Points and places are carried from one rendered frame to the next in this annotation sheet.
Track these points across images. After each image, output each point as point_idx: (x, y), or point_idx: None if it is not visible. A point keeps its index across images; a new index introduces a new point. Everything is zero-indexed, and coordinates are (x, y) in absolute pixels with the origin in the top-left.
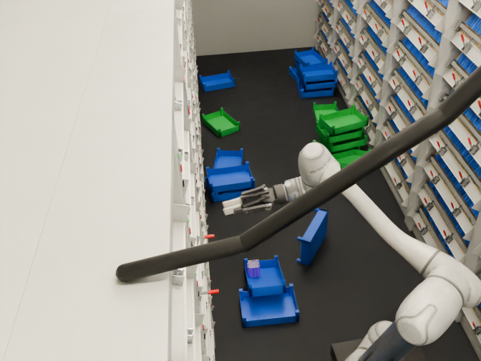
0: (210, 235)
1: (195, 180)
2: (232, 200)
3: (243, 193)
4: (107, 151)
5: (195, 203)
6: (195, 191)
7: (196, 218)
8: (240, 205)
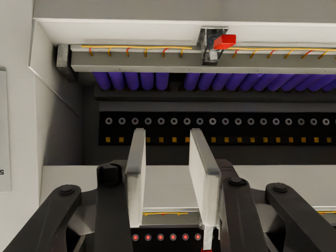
0: (223, 46)
1: (8, 158)
2: (143, 193)
3: (80, 244)
4: None
5: (39, 67)
6: (37, 123)
7: (80, 25)
8: (217, 219)
